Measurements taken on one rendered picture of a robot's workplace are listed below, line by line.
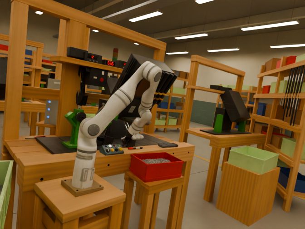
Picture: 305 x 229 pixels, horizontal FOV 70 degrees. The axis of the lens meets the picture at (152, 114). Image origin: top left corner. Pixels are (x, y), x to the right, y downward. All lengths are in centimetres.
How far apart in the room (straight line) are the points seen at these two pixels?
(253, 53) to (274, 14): 270
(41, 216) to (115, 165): 57
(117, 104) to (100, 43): 1192
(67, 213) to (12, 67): 117
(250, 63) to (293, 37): 188
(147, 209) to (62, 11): 157
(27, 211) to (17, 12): 129
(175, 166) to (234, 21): 851
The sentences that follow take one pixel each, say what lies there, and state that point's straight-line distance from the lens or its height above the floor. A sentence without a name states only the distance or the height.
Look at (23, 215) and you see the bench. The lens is 146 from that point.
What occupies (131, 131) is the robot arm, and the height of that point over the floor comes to 110.
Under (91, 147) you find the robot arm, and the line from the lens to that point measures 107.
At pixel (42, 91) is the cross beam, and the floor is 125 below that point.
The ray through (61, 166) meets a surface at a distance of 139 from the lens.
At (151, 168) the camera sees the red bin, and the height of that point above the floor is 89.
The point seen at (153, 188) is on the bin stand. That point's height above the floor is 78.
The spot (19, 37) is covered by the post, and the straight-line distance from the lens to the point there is 186.
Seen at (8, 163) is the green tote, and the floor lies 95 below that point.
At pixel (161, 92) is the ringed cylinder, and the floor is 137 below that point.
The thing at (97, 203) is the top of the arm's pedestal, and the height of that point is 85.
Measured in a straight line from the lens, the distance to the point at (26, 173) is 135.
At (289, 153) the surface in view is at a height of 76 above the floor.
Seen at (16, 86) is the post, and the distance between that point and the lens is 185.
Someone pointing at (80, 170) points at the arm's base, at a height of 96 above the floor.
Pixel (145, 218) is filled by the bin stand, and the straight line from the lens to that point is 149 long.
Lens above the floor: 137
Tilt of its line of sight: 6 degrees down
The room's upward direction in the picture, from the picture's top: 8 degrees clockwise
